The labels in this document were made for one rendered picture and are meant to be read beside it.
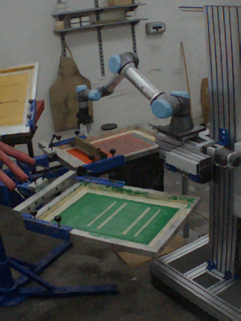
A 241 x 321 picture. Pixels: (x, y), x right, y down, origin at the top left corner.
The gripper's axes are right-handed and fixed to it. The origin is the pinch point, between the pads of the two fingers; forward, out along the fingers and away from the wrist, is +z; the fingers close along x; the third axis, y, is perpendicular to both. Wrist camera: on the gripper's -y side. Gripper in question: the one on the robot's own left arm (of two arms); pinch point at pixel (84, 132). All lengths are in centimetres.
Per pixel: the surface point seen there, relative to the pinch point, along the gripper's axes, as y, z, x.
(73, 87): -193, 12, 80
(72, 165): 30.0, 8.5, -25.6
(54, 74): -200, -8, 60
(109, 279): 26, 112, -7
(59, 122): -193, 49, 58
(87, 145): 4.3, 8.2, -1.5
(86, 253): -20, 113, -4
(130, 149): 12.0, 16.8, 29.0
